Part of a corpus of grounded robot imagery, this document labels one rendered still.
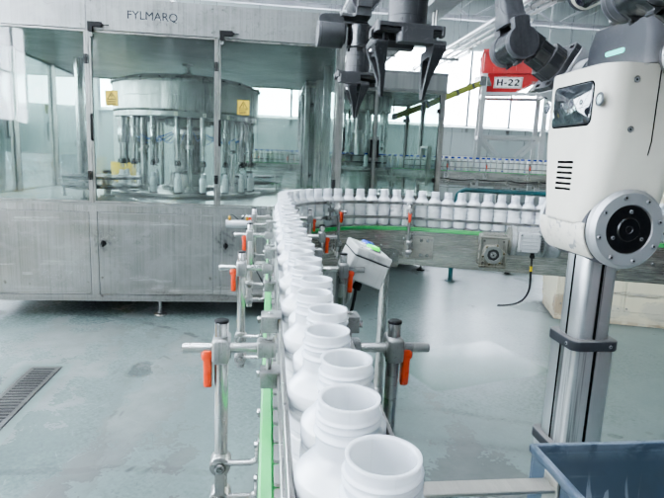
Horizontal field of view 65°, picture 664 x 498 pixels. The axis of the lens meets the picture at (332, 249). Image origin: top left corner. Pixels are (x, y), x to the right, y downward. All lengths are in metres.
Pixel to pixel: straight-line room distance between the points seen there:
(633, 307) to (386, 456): 4.92
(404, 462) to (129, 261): 4.09
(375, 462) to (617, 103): 0.95
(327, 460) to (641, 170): 0.97
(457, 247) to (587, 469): 1.79
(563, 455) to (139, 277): 3.82
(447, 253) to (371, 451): 2.25
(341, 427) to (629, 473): 0.60
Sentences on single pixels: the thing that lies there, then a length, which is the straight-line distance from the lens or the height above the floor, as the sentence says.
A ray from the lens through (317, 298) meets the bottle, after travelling 0.52.
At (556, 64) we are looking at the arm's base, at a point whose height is 1.54.
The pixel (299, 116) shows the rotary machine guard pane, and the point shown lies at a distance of 4.14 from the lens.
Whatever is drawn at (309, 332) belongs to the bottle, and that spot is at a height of 1.16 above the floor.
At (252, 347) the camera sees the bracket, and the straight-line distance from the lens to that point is 0.63.
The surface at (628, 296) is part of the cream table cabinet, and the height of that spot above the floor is 0.25.
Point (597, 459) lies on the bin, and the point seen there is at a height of 0.93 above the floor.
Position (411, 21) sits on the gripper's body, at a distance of 0.82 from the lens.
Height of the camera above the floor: 1.30
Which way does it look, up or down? 10 degrees down
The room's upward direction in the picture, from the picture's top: 2 degrees clockwise
